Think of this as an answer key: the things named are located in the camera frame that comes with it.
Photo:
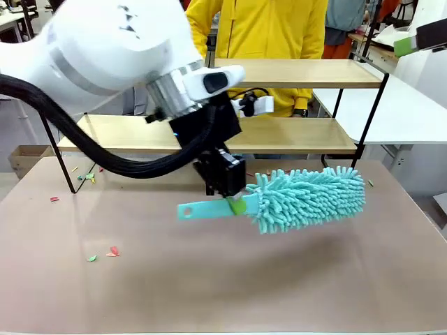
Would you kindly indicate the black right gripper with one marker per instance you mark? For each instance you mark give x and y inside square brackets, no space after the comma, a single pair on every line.
[433,35]

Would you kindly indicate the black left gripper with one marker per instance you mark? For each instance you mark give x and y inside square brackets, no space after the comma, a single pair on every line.
[227,122]

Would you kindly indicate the teal microfiber duster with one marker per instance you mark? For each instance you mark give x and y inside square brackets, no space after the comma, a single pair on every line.
[307,199]

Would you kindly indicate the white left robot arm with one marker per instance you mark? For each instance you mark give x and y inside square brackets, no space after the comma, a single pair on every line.
[104,45]

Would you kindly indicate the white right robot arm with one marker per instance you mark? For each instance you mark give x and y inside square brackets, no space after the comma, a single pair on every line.
[426,73]

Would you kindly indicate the black stand pole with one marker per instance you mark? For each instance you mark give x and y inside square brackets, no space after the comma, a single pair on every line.
[371,28]

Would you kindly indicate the person in blue-grey shirt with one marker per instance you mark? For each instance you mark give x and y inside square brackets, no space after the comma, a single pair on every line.
[340,17]

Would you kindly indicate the large white side table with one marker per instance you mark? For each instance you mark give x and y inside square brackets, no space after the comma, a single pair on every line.
[401,118]

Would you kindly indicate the black wristwatch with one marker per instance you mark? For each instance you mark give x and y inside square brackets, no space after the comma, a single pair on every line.
[300,112]

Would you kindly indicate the person in yellow hoodie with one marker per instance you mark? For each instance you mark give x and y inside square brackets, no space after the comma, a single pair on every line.
[265,28]

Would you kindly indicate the brown cardboard box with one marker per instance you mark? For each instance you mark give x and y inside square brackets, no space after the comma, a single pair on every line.
[24,157]

